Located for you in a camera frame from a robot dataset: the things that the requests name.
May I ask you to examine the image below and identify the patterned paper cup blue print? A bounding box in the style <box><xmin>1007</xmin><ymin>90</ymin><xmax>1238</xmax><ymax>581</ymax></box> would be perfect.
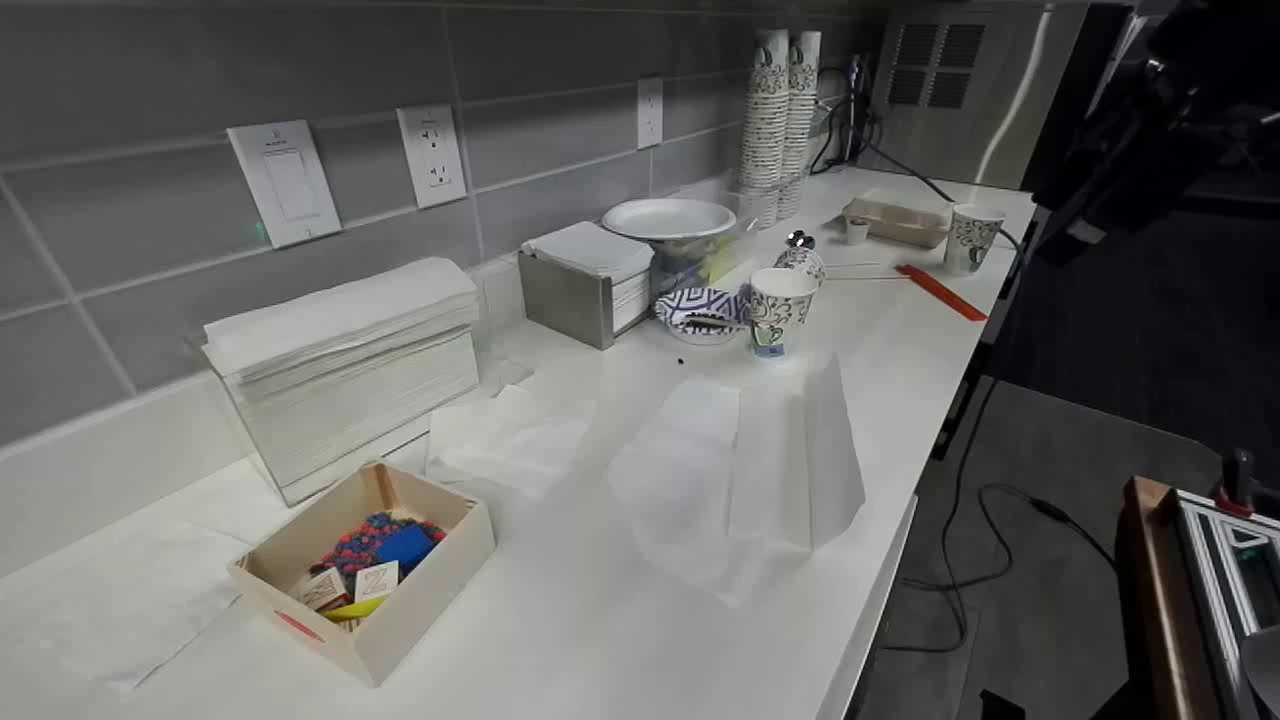
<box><xmin>739</xmin><ymin>264</ymin><xmax>819</xmax><ymax>359</ymax></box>

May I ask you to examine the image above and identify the tall patterned cup stack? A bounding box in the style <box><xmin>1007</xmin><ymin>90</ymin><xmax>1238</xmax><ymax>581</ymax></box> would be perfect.
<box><xmin>784</xmin><ymin>28</ymin><xmax>828</xmax><ymax>183</ymax></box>
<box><xmin>737</xmin><ymin>28</ymin><xmax>797</xmax><ymax>223</ymax></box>

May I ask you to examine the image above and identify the patterned paper cup grey print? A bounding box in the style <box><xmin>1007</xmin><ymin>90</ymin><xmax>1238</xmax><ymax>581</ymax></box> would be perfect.
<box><xmin>940</xmin><ymin>205</ymin><xmax>1007</xmax><ymax>279</ymax></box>

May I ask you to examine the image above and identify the patterned cloth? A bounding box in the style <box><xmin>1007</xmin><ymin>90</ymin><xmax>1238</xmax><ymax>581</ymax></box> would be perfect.
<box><xmin>650</xmin><ymin>279</ymin><xmax>753</xmax><ymax>344</ymax></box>

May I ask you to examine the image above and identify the grey napkin box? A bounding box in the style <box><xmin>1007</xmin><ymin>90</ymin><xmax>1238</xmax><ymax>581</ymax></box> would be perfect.
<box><xmin>517</xmin><ymin>215</ymin><xmax>661</xmax><ymax>354</ymax></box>

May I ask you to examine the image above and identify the white bowl stack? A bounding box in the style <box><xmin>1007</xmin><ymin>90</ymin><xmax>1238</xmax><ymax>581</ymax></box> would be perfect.
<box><xmin>597</xmin><ymin>198</ymin><xmax>739</xmax><ymax>267</ymax></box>

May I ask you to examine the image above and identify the translucent white plastic bag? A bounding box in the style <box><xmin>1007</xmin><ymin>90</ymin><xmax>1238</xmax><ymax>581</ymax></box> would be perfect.
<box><xmin>605</xmin><ymin>354</ymin><xmax>867</xmax><ymax>613</ymax></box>

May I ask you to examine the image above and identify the dark metal spoon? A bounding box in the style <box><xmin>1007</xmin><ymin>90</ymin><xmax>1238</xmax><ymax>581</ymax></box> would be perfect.
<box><xmin>778</xmin><ymin>223</ymin><xmax>824</xmax><ymax>284</ymax></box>

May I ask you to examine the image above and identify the paper towel dispenser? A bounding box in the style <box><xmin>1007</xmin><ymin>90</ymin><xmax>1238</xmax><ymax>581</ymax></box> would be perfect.
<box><xmin>197</xmin><ymin>251</ymin><xmax>483</xmax><ymax>509</ymax></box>

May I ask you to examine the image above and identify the beige tray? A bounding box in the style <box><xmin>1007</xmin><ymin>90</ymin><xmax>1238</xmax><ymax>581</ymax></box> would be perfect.
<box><xmin>840</xmin><ymin>198</ymin><xmax>958</xmax><ymax>255</ymax></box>

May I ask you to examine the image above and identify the white power outlet plate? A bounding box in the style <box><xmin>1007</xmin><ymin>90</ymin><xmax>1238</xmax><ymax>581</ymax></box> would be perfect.
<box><xmin>391</xmin><ymin>99</ymin><xmax>472</xmax><ymax>211</ymax></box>

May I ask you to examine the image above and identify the blue packet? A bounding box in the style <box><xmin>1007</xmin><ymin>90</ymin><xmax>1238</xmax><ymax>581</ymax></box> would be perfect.
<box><xmin>317</xmin><ymin>514</ymin><xmax>450</xmax><ymax>581</ymax></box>

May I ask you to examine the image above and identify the red flat stick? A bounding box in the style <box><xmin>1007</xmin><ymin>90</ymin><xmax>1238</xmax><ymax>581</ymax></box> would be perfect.
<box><xmin>891</xmin><ymin>261</ymin><xmax>991</xmax><ymax>327</ymax></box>

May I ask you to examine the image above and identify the wooden box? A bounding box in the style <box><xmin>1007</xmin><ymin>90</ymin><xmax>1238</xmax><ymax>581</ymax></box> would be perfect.
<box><xmin>230</xmin><ymin>460</ymin><xmax>502</xmax><ymax>693</ymax></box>

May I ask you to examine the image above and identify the white tea bag sachet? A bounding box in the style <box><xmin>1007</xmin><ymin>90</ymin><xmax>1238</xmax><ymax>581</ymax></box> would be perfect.
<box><xmin>349</xmin><ymin>562</ymin><xmax>405</xmax><ymax>609</ymax></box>

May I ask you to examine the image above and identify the yellow sachet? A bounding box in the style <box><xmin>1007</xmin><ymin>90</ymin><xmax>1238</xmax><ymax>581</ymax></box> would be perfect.
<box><xmin>322</xmin><ymin>591</ymin><xmax>391</xmax><ymax>630</ymax></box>

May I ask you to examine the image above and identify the dark panelled door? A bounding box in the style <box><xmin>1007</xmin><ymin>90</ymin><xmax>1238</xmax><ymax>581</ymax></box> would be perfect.
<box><xmin>875</xmin><ymin>7</ymin><xmax>991</xmax><ymax>123</ymax></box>

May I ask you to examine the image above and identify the white pipe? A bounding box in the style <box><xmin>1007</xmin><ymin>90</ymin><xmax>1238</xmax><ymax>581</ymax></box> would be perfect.
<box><xmin>974</xmin><ymin>0</ymin><xmax>1061</xmax><ymax>194</ymax></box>

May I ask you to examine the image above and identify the brown wooden cabinet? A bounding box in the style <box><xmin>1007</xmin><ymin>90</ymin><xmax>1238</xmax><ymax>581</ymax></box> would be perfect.
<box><xmin>1111</xmin><ymin>471</ymin><xmax>1224</xmax><ymax>720</ymax></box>

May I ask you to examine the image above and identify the large white paper sheet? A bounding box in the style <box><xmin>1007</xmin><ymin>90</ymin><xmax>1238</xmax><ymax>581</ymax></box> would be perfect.
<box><xmin>0</xmin><ymin>521</ymin><xmax>254</xmax><ymax>699</ymax></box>

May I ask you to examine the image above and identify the black red knob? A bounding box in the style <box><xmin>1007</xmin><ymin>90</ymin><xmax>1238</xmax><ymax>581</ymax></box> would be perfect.
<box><xmin>1214</xmin><ymin>448</ymin><xmax>1260</xmax><ymax>521</ymax></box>

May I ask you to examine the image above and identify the small white wall plate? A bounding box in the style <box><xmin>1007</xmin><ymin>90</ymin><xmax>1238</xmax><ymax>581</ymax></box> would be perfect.
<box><xmin>631</xmin><ymin>75</ymin><xmax>667</xmax><ymax>152</ymax></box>

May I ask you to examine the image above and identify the black counter cable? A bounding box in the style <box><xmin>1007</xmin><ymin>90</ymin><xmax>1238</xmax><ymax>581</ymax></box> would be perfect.
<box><xmin>807</xmin><ymin>56</ymin><xmax>1029</xmax><ymax>261</ymax></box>

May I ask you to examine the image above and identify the black floor cable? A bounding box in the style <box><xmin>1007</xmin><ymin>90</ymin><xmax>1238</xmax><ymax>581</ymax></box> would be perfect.
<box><xmin>875</xmin><ymin>264</ymin><xmax>1123</xmax><ymax>662</ymax></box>

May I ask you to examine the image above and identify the white light switch plate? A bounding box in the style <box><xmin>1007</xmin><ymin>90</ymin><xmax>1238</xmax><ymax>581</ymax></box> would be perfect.
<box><xmin>226</xmin><ymin>118</ymin><xmax>343</xmax><ymax>251</ymax></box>

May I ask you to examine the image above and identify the aluminium frame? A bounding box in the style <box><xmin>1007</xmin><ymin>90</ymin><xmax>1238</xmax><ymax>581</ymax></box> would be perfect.
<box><xmin>1174</xmin><ymin>483</ymin><xmax>1280</xmax><ymax>720</ymax></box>

